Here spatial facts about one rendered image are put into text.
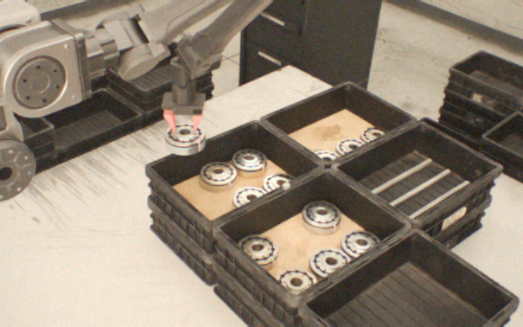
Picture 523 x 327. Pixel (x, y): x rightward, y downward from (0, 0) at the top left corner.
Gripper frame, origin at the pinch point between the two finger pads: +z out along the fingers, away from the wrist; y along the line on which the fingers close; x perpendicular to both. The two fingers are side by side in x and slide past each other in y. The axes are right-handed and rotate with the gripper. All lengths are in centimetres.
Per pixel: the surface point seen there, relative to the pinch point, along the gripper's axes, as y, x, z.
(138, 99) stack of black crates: 30, -100, 51
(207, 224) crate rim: -7.2, 21.3, 12.7
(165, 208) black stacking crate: 5.1, 5.4, 21.6
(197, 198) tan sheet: -2.9, -0.1, 22.1
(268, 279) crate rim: -21.6, 38.6, 13.0
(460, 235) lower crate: -78, 0, 32
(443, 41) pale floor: -154, -284, 103
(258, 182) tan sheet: -19.8, -8.5, 22.1
